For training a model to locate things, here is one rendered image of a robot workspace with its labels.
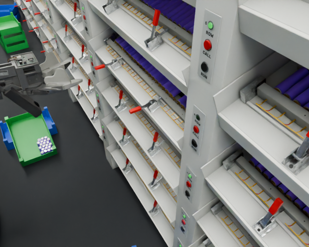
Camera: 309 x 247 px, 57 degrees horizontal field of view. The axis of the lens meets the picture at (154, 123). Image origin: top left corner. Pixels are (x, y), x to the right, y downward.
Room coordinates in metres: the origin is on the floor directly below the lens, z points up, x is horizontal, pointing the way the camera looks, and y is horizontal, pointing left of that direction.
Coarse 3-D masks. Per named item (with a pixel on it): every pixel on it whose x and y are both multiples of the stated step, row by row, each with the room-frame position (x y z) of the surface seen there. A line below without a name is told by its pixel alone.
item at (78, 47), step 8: (56, 24) 1.62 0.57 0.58; (64, 24) 1.63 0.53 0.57; (56, 32) 1.61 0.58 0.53; (64, 32) 1.58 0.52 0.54; (72, 32) 1.55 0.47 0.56; (64, 40) 1.47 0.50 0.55; (72, 40) 1.48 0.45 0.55; (80, 40) 1.41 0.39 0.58; (72, 48) 1.40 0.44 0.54; (80, 48) 1.37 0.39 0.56; (80, 56) 1.31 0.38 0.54; (88, 56) 1.29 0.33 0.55; (80, 64) 1.25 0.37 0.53; (88, 64) 1.23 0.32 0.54; (88, 72) 1.17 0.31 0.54
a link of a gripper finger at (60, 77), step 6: (60, 72) 0.61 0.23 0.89; (48, 78) 0.60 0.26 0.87; (54, 78) 0.60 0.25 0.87; (60, 78) 0.61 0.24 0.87; (66, 78) 0.61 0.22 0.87; (48, 84) 0.60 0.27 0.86; (54, 84) 0.60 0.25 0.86; (60, 84) 0.60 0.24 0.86; (66, 84) 0.60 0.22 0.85; (72, 84) 0.61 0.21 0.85
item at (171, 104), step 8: (112, 48) 0.97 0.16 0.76; (120, 56) 0.91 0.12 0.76; (128, 56) 0.88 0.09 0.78; (128, 64) 0.86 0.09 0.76; (128, 72) 0.83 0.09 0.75; (136, 72) 0.80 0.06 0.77; (136, 80) 0.78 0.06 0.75; (144, 80) 0.75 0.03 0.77; (152, 80) 0.74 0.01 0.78; (152, 88) 0.71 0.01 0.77; (160, 88) 0.70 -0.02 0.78; (160, 96) 0.67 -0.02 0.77; (168, 96) 0.66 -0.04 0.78; (168, 104) 0.63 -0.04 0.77; (176, 104) 0.62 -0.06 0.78; (176, 112) 0.59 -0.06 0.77; (184, 112) 0.59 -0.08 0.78; (184, 120) 0.56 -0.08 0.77
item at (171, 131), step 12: (96, 36) 1.02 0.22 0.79; (108, 36) 1.03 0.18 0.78; (96, 48) 1.01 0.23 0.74; (108, 48) 1.00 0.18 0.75; (120, 48) 0.98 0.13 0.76; (108, 60) 0.93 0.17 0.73; (132, 60) 0.89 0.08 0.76; (120, 72) 0.85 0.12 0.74; (144, 72) 0.82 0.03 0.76; (132, 84) 0.77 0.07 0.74; (132, 96) 0.74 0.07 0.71; (144, 96) 0.71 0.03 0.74; (144, 108) 0.66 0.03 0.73; (156, 120) 0.61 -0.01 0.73; (168, 120) 0.60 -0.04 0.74; (168, 132) 0.56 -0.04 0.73; (180, 132) 0.55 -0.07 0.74; (180, 144) 0.49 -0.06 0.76
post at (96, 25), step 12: (84, 0) 1.03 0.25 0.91; (96, 24) 1.02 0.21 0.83; (96, 60) 1.01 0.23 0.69; (96, 72) 1.03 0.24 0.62; (108, 72) 1.04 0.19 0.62; (96, 96) 1.08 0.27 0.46; (108, 108) 1.03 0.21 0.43; (108, 132) 1.02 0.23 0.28; (108, 144) 1.02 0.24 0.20; (108, 156) 1.05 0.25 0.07
